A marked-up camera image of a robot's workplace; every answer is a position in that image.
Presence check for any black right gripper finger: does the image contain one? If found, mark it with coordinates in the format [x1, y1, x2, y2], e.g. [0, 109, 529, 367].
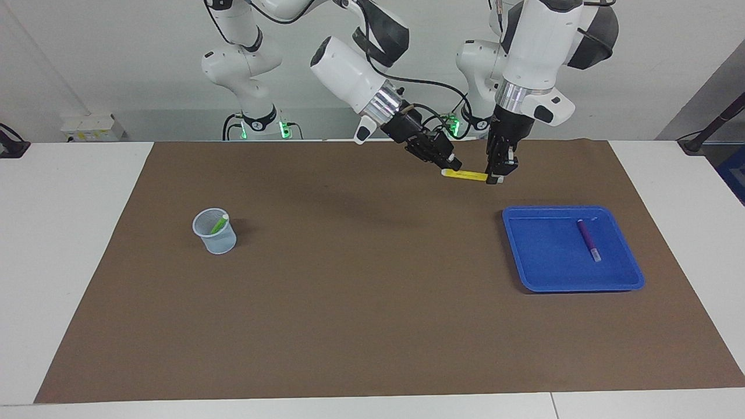
[413, 148, 449, 169]
[431, 137, 463, 171]

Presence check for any yellow highlighter pen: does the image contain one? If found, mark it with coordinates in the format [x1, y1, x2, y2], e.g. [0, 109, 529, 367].
[441, 168, 489, 182]

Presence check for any blue plastic tray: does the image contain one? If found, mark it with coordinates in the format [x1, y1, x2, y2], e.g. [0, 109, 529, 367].
[502, 205, 645, 293]

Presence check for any purple highlighter pen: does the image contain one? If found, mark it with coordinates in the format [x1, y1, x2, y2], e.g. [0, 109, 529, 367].
[576, 219, 602, 262]

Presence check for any brown table mat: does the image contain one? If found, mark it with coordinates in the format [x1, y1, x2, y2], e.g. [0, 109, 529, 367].
[34, 139, 745, 404]

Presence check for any black stand pole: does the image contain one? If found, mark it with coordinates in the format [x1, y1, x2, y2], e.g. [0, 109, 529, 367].
[678, 90, 745, 155]

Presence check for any translucent plastic cup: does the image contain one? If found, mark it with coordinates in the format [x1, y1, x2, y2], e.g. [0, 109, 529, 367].
[192, 208, 237, 255]

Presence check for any blue box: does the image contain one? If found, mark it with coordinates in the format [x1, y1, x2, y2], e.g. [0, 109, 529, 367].
[715, 145, 745, 205]

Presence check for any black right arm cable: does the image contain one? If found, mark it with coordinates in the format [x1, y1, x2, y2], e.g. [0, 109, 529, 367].
[364, 23, 473, 140]

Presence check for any black base cable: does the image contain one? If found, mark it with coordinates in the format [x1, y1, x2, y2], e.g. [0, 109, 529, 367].
[222, 113, 245, 141]

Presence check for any black clamp mount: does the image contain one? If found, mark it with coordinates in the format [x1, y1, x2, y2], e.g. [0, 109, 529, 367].
[0, 123, 31, 159]

